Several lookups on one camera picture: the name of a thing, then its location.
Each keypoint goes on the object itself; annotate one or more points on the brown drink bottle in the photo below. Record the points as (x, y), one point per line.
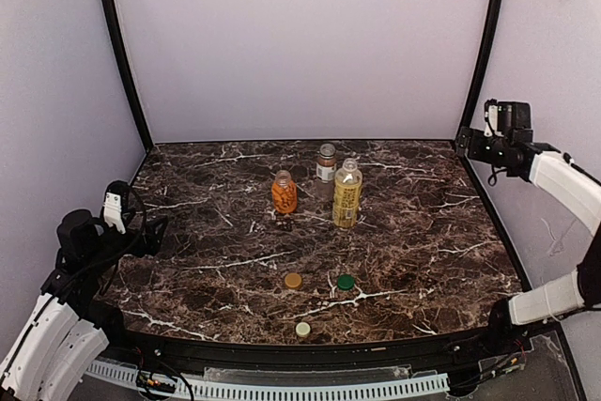
(326, 166)

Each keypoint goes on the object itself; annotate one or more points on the black frame post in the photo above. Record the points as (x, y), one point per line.
(125, 73)
(478, 77)

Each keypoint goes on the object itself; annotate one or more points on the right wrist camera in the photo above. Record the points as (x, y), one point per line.
(508, 119)

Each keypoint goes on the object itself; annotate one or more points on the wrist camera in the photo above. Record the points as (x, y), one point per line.
(116, 210)
(508, 119)

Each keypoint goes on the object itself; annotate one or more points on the yellow tea bottle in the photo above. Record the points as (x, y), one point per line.
(348, 182)

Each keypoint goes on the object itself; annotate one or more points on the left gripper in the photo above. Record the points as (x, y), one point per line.
(142, 241)

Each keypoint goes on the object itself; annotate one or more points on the white slotted cable duct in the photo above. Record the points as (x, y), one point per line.
(387, 383)

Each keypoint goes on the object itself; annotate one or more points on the orange juice bottle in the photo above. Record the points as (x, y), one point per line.
(284, 193)

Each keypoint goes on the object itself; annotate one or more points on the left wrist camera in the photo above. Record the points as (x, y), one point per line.
(116, 210)

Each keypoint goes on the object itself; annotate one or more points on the right black frame post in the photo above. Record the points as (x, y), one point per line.
(478, 77)

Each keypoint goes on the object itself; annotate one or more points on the white tea bottle cap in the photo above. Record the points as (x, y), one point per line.
(302, 329)

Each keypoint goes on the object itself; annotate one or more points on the left black frame post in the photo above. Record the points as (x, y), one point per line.
(125, 73)

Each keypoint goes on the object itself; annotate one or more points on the black front rail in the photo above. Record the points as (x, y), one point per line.
(447, 352)

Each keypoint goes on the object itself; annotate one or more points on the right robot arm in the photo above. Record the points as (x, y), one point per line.
(546, 210)

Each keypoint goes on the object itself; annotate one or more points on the gold bottle cap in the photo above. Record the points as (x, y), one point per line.
(293, 280)

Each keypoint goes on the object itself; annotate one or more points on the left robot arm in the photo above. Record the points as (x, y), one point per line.
(69, 328)

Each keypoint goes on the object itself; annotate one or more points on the green bottle cap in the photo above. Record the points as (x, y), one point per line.
(345, 282)

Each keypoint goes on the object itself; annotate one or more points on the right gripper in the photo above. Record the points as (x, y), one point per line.
(468, 144)

